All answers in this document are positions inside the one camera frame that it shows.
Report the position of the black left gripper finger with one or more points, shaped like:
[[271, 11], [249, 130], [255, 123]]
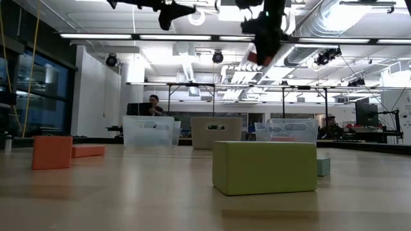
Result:
[[175, 14], [180, 7]]

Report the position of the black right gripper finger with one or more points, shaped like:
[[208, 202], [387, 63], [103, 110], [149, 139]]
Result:
[[273, 45], [259, 41]]

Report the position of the green wooden block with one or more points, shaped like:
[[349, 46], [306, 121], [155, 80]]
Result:
[[265, 168]]

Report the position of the light blue wooden block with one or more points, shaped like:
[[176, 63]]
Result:
[[323, 167]]

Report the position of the small red wooden cube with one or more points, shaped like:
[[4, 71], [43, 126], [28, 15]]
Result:
[[51, 152]]

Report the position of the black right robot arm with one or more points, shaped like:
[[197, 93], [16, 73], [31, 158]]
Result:
[[409, 6]]

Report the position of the long linear ceiling light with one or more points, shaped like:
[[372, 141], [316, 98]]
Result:
[[175, 37]]

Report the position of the white ceiling pipes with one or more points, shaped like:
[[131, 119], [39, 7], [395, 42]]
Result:
[[244, 75]]

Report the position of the black ceiling spotlight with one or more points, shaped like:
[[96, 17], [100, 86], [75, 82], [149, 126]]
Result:
[[111, 60], [217, 57]]

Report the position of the person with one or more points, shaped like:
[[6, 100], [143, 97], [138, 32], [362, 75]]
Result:
[[331, 128], [154, 100]]

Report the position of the clear plastic bin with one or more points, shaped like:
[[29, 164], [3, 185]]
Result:
[[147, 134], [308, 131]]

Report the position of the black computer monitor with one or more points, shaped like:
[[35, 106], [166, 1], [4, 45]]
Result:
[[366, 115], [138, 109]]

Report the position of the opaque light grey bin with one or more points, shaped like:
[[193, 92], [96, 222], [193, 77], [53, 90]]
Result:
[[218, 139]]

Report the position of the white cup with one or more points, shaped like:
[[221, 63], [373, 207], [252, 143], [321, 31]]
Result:
[[8, 144]]

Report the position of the silver ventilation duct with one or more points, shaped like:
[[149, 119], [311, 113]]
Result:
[[308, 29]]

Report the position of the black metal gantry frame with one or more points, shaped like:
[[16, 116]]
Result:
[[189, 84], [303, 87]]

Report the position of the black ceiling camera cluster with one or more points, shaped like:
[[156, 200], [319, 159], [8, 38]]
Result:
[[327, 56], [356, 82]]

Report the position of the black aluminium rail frame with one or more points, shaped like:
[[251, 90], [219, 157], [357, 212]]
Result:
[[369, 148]]

